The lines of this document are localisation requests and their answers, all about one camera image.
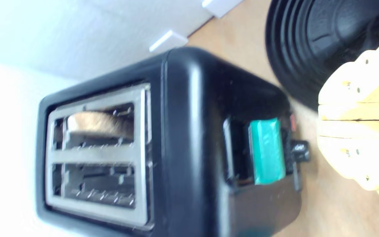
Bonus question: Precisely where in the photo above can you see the black two-slot toaster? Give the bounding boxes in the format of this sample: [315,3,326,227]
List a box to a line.
[36,47,311,237]

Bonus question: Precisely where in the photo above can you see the black round plate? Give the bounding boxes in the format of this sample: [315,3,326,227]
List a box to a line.
[265,0,379,111]

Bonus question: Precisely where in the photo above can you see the brown bread slice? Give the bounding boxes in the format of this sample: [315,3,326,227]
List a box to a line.
[67,111,135,141]

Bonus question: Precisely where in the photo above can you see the green taped toaster lever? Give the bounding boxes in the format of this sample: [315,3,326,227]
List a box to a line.
[248,118,286,185]

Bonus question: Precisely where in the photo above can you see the white wall clip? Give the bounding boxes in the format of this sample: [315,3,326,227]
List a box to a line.
[202,0,244,18]
[149,30,189,53]

